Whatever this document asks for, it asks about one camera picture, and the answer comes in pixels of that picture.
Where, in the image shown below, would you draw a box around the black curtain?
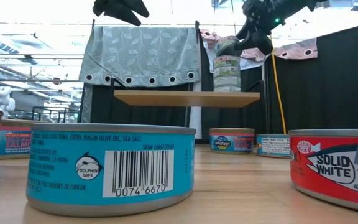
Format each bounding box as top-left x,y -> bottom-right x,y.
201,21 -> 358,136
88,82 -> 198,128

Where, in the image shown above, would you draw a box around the yellow cable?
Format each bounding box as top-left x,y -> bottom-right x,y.
265,30 -> 288,135

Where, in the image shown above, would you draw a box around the pink curtain with eyelets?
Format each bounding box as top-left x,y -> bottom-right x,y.
200,29 -> 319,72

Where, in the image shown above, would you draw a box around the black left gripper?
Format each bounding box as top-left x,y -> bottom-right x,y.
92,0 -> 150,27

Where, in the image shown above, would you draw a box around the white robot figure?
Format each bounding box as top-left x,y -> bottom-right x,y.
0,86 -> 16,120

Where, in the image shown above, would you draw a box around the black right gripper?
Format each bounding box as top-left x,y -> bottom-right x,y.
234,0 -> 295,57

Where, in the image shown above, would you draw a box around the white curtain strip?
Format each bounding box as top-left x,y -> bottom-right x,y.
188,81 -> 203,140

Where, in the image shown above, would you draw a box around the wooden shelf black metal legs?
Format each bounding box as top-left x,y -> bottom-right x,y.
107,77 -> 269,149

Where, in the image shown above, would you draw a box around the red solid white tuna can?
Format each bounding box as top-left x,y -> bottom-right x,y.
288,128 -> 358,215

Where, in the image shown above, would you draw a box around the grey leaf pattern curtain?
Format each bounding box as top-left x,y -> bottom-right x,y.
78,25 -> 202,88

